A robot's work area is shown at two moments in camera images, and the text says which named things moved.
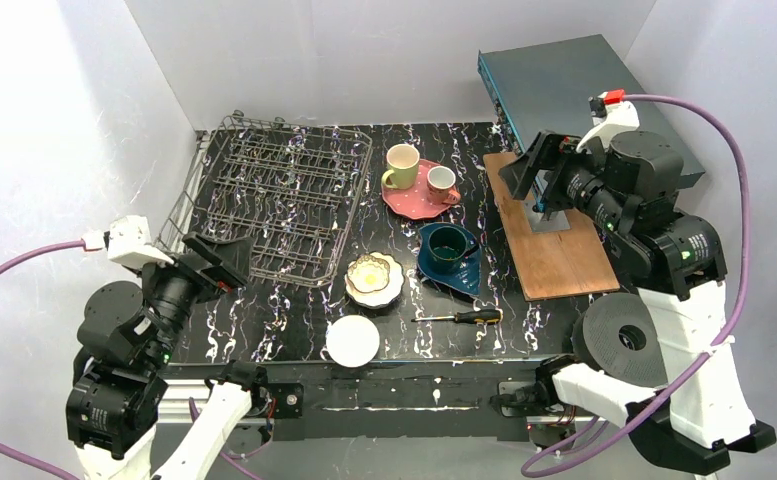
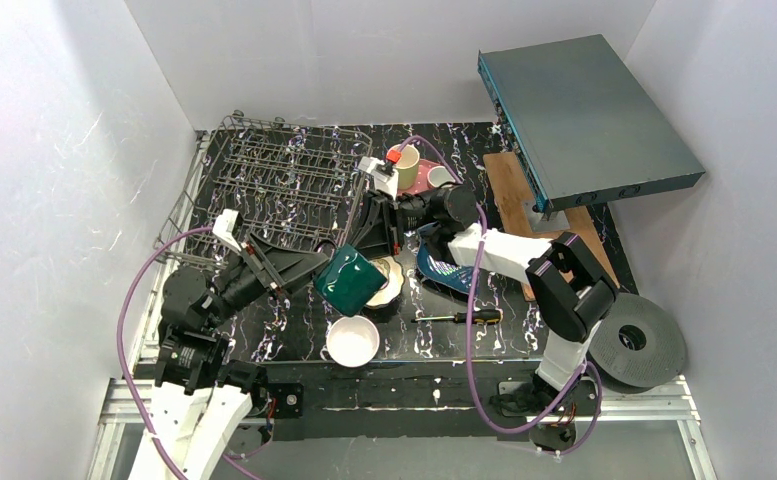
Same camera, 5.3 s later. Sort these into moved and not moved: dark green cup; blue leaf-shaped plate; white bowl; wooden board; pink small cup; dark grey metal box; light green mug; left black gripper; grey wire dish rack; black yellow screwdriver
Moved: dark green cup; left black gripper
Not moved: pink small cup; dark grey metal box; grey wire dish rack; light green mug; black yellow screwdriver; wooden board; blue leaf-shaped plate; white bowl
